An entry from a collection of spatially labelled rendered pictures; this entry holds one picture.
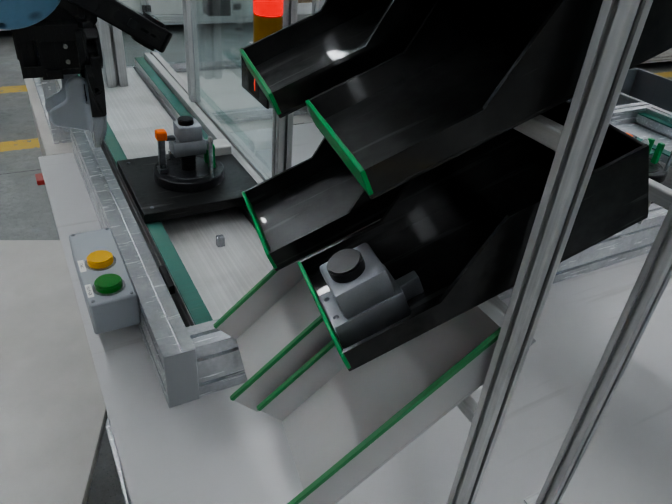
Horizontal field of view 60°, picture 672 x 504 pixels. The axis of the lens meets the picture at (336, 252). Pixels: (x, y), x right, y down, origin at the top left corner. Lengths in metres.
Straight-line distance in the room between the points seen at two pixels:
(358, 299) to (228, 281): 0.58
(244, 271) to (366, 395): 0.48
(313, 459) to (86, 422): 0.38
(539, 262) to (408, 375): 0.22
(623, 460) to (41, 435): 0.81
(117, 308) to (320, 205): 0.43
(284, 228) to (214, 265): 0.45
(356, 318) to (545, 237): 0.16
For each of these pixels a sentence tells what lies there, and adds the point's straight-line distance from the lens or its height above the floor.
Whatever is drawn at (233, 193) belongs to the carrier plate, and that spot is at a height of 0.97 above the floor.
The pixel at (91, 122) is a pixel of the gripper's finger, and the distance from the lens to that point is 0.74.
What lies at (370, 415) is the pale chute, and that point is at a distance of 0.62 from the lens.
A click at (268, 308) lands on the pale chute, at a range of 0.78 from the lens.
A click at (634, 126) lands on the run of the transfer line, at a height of 0.92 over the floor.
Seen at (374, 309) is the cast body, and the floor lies 1.23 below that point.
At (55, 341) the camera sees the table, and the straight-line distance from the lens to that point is 1.05.
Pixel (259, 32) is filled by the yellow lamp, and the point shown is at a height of 1.28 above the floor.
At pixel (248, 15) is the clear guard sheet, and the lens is 1.23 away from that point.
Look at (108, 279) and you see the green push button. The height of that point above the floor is 0.97.
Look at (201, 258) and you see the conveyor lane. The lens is 1.08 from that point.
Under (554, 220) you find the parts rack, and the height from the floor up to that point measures 1.34.
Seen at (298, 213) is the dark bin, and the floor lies 1.21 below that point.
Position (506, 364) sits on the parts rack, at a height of 1.20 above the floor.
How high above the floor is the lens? 1.53
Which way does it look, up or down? 34 degrees down
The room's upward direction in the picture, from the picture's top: 5 degrees clockwise
